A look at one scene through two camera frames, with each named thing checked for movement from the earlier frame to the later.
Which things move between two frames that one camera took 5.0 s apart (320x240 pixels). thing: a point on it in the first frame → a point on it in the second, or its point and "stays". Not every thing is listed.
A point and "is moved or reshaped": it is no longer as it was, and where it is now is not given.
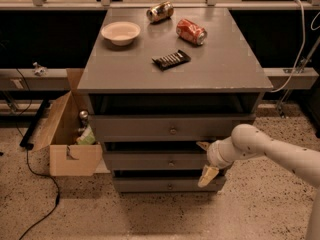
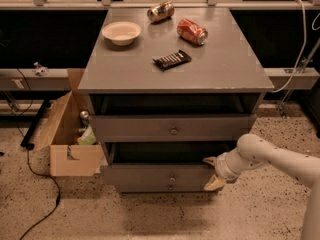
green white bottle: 87,137 stays
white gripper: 214,156 → 222,168
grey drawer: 155,160 is moved or reshaped
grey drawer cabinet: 167,84 stays
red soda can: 191,32 stays
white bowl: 120,33 stays
